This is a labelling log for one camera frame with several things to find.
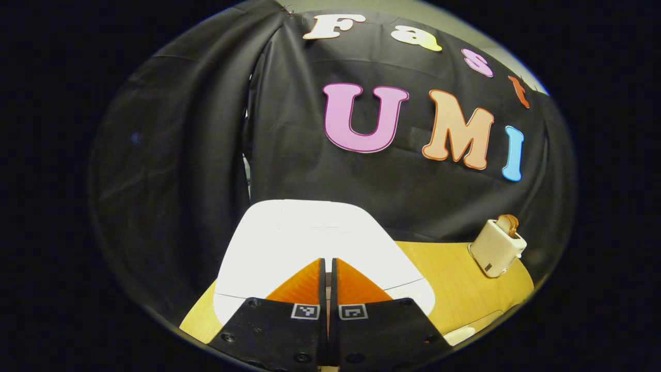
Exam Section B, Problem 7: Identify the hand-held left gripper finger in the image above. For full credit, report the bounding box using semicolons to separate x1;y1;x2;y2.
329;257;452;372
208;257;329;372

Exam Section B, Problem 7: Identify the black backdrop cloth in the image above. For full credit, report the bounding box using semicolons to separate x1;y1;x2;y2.
88;0;578;321

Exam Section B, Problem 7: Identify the clear plastic rice container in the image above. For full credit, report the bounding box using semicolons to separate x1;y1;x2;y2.
443;310;504;347

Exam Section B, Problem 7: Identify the white toaster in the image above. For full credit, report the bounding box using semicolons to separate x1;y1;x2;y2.
468;218;528;278

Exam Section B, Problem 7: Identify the white rice cooker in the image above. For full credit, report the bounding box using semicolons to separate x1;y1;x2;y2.
213;199;435;327

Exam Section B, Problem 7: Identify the white rice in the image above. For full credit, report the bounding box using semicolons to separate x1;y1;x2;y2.
447;325;476;346

